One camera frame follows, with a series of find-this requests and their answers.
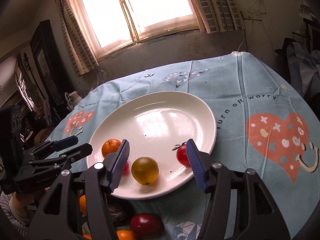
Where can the checkered curtain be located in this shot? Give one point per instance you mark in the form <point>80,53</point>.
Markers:
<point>218,16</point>
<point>81,56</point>

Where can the small mandarin on plate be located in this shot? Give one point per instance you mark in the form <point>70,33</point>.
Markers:
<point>110,146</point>

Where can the person's left hand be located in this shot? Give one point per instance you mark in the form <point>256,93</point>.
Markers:
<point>20,201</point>

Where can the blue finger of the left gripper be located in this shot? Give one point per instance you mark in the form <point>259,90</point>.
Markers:
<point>73,155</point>
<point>58,145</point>

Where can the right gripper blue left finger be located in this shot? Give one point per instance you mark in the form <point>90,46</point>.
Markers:
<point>115,163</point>

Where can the right checkered curtain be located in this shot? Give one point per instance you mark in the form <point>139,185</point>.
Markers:
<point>218,16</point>

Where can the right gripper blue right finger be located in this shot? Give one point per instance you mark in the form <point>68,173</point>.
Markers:
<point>200,163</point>

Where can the red cherry tomato with stem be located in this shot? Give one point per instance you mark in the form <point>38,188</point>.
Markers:
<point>181,154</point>

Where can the dark red plum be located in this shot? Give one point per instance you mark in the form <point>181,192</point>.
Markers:
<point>147,225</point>

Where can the yellow-green citrus on plate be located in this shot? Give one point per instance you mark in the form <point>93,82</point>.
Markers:
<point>145,170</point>

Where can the bookshelf with books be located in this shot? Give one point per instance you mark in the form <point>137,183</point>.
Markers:
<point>18,100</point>

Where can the round orange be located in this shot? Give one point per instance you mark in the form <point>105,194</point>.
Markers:
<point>126,235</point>

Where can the orange at bottom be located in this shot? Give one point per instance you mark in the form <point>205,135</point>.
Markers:
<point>82,204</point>

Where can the white electric kettle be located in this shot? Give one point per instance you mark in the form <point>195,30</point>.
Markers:
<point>72,99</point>

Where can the bright window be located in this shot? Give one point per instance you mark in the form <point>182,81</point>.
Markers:
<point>110,25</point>

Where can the left checkered curtain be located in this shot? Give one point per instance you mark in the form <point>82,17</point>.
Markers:
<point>81,56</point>

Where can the small red cherry tomato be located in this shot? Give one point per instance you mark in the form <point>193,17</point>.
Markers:
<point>126,169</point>

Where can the pile of blue clothes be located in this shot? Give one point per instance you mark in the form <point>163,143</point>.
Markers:
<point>303,67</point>

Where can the wall power outlet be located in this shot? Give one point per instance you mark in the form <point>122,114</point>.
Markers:
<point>254,15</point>

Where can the striped grey sleeve forearm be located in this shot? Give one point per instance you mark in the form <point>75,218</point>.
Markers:
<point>20,223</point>

